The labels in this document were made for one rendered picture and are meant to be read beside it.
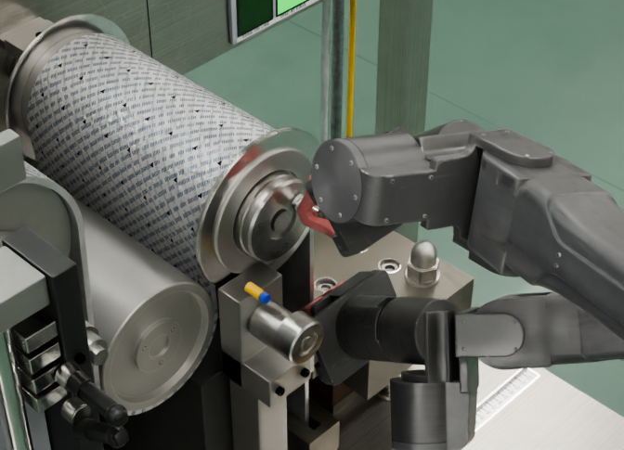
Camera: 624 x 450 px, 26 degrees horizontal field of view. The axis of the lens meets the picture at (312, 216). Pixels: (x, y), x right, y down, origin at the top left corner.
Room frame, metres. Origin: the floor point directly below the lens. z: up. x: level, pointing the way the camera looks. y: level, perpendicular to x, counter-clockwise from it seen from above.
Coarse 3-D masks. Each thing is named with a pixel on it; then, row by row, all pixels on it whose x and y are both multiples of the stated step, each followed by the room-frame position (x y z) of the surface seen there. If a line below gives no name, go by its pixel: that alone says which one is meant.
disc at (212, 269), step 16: (288, 128) 0.89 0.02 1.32; (256, 144) 0.86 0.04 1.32; (272, 144) 0.88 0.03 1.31; (288, 144) 0.89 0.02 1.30; (304, 144) 0.90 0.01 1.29; (240, 160) 0.85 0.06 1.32; (256, 160) 0.86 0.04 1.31; (224, 176) 0.84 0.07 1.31; (224, 192) 0.84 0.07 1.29; (208, 208) 0.82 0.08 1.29; (208, 224) 0.82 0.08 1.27; (208, 240) 0.82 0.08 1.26; (208, 256) 0.82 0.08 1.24; (288, 256) 0.89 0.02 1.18; (208, 272) 0.82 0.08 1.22; (224, 272) 0.83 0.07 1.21
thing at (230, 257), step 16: (32, 80) 1.01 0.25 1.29; (272, 160) 0.87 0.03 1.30; (288, 160) 0.88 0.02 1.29; (304, 160) 0.90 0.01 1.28; (240, 176) 0.85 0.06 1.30; (256, 176) 0.86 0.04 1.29; (304, 176) 0.90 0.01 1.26; (240, 192) 0.85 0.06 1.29; (224, 208) 0.83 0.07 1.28; (224, 224) 0.83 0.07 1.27; (224, 240) 0.83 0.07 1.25; (224, 256) 0.83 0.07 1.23; (240, 256) 0.84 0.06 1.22; (240, 272) 0.84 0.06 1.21
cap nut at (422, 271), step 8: (424, 240) 1.04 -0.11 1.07; (416, 248) 1.03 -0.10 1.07; (424, 248) 1.03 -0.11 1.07; (432, 248) 1.03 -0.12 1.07; (416, 256) 1.03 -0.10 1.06; (424, 256) 1.02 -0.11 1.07; (432, 256) 1.03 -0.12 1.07; (408, 264) 1.03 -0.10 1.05; (416, 264) 1.02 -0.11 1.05; (424, 264) 1.02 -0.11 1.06; (432, 264) 1.02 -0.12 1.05; (408, 272) 1.03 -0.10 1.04; (416, 272) 1.02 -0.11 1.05; (424, 272) 1.02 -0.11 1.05; (432, 272) 1.02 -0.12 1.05; (408, 280) 1.03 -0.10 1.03; (416, 280) 1.02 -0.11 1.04; (424, 280) 1.02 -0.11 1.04; (432, 280) 1.02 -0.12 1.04; (424, 288) 1.02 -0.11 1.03
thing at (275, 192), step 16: (272, 176) 0.87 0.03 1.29; (288, 176) 0.87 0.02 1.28; (256, 192) 0.85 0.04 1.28; (272, 192) 0.85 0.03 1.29; (288, 192) 0.86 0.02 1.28; (304, 192) 0.87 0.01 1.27; (240, 208) 0.84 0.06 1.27; (256, 208) 0.84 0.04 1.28; (272, 208) 0.85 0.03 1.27; (288, 208) 0.87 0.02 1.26; (240, 224) 0.84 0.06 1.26; (256, 224) 0.83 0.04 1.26; (272, 224) 0.85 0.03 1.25; (288, 224) 0.86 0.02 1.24; (240, 240) 0.84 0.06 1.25; (256, 240) 0.83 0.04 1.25; (272, 240) 0.85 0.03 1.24; (288, 240) 0.86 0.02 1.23; (256, 256) 0.83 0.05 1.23; (272, 256) 0.85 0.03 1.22
